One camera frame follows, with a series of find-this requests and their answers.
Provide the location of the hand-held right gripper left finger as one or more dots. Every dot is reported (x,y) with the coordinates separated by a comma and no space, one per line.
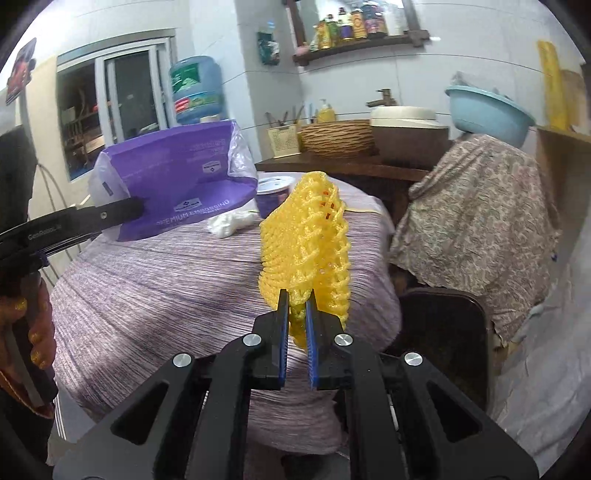
(282,360)

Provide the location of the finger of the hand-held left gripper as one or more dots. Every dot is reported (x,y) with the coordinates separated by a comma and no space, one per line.
(115,210)

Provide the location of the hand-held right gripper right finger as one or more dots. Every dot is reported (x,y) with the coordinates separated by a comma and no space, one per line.
(313,360)

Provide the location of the purple plastic bag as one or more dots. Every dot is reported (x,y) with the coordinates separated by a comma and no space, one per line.
(184,184)

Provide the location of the white tissue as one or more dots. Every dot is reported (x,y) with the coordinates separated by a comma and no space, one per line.
(228,224)

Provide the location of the yellow sponge cloth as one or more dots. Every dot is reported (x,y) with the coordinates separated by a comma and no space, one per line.
(300,240)

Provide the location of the dark brown trash bin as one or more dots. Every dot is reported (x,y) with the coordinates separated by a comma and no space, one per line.
(443,337)

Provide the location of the purple paper cup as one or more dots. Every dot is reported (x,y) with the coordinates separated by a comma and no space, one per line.
(272,196)

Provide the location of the person's left hand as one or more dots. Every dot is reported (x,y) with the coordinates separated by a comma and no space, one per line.
(41,334)

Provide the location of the mounted phone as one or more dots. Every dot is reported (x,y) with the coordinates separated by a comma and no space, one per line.
(21,69)

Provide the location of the sliding window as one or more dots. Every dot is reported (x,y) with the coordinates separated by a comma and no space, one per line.
(120,87)

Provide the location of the white paper roll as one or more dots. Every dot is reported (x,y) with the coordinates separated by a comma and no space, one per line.
(210,118)

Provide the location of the blue water jug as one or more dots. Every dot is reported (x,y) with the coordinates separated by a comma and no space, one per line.
(196,90)

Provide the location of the beige utensil holder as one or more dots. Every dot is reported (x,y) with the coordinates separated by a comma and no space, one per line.
(282,138)

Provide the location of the floral cloth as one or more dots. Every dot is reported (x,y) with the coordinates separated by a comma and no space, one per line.
(475,221)

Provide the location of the wicker basket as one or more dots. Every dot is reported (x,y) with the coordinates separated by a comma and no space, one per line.
(337,138)

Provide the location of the green hanging packet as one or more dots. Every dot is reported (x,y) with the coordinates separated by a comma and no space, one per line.
(268,46)

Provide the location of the white cloth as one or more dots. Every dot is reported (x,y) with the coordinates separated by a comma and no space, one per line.
(540,378)

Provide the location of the yellow soap bottle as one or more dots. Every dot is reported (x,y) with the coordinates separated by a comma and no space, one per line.
(325,113)

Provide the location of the brown and white pot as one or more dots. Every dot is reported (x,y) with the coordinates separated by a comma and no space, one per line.
(406,134)

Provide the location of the small pink dish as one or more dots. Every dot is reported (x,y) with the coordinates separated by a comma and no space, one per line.
(302,48)

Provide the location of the bronze faucet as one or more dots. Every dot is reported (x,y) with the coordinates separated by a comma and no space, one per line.
(383,98)

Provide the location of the wooden framed mirror with shelf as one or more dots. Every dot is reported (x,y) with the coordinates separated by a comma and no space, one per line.
(360,44)

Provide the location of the light blue plastic basin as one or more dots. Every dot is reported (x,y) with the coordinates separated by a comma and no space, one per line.
(489,110)

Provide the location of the row of condiment bottles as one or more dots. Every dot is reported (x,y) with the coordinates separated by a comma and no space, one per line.
(358,23)

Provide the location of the light wooden cabinet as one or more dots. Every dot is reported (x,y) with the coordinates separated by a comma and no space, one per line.
(563,152)

